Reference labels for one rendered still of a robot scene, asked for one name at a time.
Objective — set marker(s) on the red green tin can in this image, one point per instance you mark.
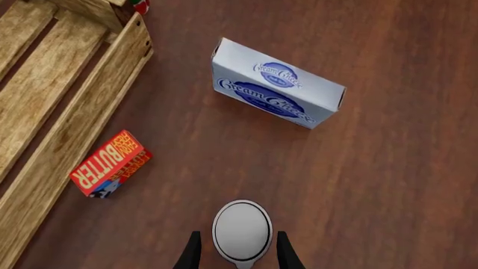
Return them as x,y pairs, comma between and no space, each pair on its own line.
142,5

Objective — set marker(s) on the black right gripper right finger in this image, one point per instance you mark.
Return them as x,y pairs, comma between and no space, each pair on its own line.
287,255

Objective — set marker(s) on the wooden slat tray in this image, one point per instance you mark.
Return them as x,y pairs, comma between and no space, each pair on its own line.
56,84

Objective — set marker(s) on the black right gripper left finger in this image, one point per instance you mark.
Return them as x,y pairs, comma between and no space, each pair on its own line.
189,255

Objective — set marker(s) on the white blue cream cheese box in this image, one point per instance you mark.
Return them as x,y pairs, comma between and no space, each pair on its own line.
276,84

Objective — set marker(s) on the red butter box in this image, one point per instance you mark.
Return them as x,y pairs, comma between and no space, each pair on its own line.
110,164

